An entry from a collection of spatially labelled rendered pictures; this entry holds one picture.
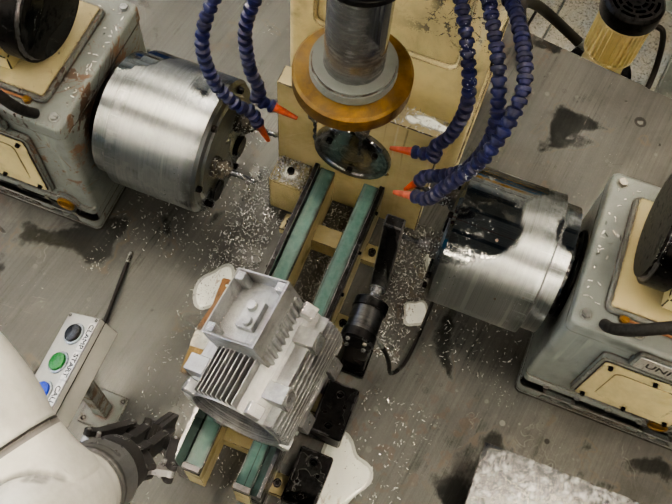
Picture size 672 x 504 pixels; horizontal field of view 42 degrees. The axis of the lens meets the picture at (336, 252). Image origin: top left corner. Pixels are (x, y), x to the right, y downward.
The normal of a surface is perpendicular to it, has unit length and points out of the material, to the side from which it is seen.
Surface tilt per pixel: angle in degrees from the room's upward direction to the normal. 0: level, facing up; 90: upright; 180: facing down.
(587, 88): 0
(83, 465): 65
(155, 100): 13
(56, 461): 45
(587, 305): 0
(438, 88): 90
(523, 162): 0
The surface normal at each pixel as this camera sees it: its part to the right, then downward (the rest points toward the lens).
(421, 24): -0.36, 0.84
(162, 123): -0.11, -0.04
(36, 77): 0.05, -0.42
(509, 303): -0.31, 0.59
